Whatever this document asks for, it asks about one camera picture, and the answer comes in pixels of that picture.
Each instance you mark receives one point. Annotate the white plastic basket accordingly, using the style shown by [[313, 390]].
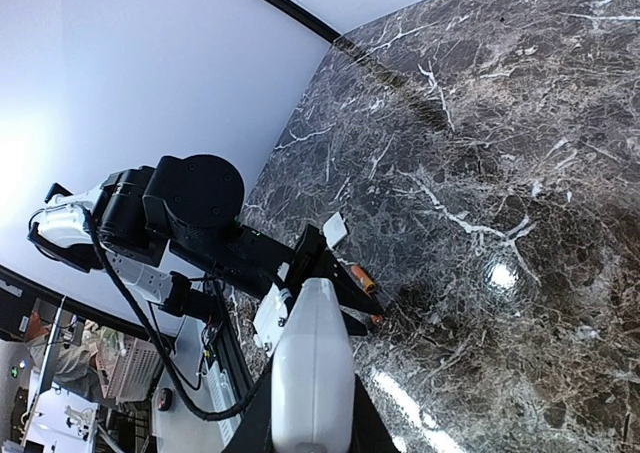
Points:
[[126, 367]]

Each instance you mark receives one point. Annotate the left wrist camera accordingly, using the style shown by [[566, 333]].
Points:
[[191, 297]]

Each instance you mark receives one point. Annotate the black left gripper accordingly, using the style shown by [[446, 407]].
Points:
[[313, 259]]

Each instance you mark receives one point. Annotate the black left frame post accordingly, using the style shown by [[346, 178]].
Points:
[[304, 17]]

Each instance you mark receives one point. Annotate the orange aaa battery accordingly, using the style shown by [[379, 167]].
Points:
[[363, 279], [377, 319]]

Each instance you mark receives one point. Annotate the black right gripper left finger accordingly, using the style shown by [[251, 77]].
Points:
[[254, 432]]

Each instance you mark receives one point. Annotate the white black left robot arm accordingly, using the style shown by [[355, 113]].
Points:
[[190, 207]]

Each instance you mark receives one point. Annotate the white red remote control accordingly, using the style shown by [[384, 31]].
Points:
[[313, 377]]

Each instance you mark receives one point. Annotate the person in background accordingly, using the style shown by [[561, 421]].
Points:
[[75, 366]]

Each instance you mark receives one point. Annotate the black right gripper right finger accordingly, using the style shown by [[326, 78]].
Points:
[[369, 433]]

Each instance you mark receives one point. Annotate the white battery cover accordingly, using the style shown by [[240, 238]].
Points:
[[334, 230]]

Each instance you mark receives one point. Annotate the white slotted cable duct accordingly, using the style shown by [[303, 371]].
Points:
[[223, 398]]

